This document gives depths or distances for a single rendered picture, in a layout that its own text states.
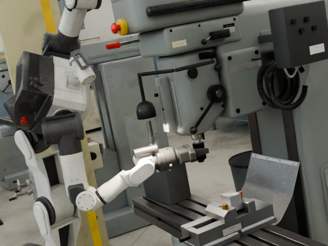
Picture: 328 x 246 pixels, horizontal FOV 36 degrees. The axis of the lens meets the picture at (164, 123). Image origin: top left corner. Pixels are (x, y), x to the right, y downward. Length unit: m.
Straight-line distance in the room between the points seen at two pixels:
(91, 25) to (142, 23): 9.67
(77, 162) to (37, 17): 1.78
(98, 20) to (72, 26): 9.38
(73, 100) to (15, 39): 1.55
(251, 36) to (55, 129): 0.83
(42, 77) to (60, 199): 0.62
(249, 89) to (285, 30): 0.32
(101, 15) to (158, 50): 9.70
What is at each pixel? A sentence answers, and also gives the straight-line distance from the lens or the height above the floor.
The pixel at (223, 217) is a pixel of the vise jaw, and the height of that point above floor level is 1.03.
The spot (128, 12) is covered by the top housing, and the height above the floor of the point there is 1.80.
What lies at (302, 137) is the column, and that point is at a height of 1.20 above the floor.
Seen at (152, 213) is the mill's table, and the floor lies 0.92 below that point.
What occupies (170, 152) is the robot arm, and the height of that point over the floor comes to 1.26.
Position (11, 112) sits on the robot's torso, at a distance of 2.38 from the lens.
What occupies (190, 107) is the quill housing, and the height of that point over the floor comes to 1.43.
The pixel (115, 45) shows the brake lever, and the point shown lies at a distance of 1.93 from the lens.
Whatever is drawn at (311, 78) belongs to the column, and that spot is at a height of 1.43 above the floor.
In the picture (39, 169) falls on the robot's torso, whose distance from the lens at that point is 2.29.
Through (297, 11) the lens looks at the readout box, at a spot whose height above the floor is 1.70.
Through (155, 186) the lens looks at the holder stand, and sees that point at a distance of 2.39.
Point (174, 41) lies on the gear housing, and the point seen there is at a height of 1.68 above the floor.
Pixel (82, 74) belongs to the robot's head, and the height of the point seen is 1.61.
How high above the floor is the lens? 1.70
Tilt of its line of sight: 10 degrees down
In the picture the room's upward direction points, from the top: 11 degrees counter-clockwise
